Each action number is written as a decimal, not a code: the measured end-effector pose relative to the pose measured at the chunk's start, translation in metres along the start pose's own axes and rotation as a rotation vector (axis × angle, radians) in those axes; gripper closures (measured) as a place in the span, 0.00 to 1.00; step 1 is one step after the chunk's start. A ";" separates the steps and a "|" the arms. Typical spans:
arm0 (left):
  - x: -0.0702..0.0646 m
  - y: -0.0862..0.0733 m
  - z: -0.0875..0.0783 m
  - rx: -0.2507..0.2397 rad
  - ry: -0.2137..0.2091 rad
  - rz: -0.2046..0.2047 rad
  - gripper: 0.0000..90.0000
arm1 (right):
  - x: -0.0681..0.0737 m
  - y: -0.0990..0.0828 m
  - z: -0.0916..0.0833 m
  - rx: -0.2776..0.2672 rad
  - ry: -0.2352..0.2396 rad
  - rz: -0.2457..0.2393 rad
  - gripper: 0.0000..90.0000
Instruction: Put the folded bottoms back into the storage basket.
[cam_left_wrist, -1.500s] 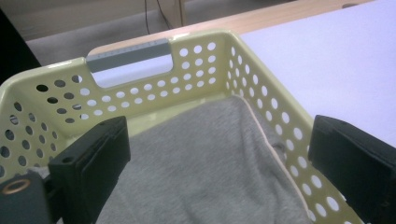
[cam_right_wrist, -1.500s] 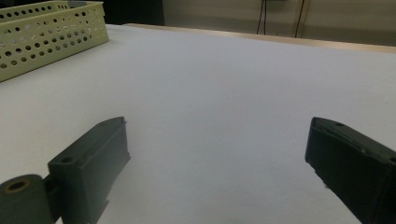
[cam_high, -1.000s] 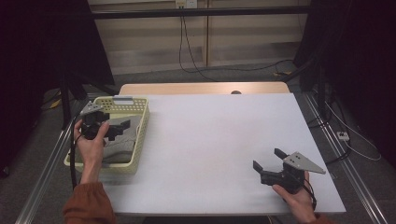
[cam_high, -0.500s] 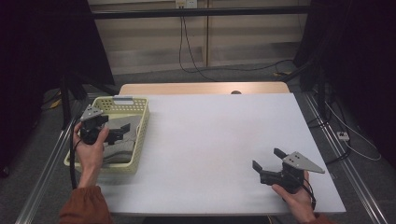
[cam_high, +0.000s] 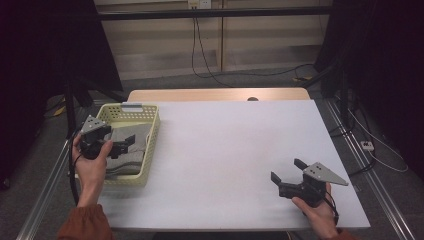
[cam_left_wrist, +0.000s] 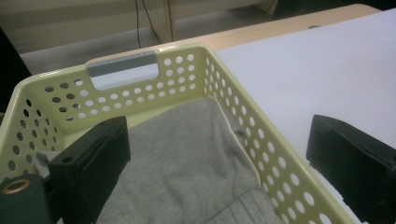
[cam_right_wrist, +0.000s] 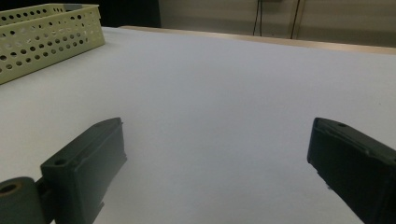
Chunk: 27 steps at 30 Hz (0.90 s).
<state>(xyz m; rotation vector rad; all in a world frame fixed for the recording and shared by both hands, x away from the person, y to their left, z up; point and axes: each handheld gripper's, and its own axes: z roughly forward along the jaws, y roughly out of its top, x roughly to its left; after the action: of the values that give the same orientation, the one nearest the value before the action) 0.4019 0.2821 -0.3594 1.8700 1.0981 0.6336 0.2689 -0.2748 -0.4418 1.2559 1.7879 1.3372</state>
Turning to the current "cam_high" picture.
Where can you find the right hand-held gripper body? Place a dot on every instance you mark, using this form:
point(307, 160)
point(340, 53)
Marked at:
point(311, 190)

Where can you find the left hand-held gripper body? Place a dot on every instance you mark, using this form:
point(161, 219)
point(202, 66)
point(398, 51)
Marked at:
point(96, 138)

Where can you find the grey pants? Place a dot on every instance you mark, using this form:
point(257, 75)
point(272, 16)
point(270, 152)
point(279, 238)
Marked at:
point(131, 156)

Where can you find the pale yellow plastic basket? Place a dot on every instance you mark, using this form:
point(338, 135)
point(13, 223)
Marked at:
point(151, 133)

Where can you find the person's right hand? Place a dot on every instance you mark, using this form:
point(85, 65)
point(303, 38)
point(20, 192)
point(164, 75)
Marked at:
point(316, 216)

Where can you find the person's left hand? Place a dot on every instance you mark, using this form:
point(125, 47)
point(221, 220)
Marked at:
point(90, 173)

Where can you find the black metal stand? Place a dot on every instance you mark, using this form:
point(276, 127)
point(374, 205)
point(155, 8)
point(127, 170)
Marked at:
point(70, 106)
point(343, 93)

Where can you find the yellow floor tape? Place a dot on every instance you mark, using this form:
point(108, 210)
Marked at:
point(59, 111)

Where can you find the white table board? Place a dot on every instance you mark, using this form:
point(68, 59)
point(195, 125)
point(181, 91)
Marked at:
point(233, 150)

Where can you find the white power strip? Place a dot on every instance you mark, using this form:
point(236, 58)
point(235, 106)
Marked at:
point(367, 145)

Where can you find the dark curtain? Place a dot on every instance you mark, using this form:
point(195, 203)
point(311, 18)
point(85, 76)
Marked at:
point(390, 66)
point(40, 50)

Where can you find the black horizontal bar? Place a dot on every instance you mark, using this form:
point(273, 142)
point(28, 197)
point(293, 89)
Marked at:
point(213, 13)

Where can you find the metal floor rail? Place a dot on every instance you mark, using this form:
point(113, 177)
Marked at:
point(50, 186)
point(373, 180)

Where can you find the white wall socket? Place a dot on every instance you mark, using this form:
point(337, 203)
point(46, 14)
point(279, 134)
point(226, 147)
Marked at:
point(199, 3)

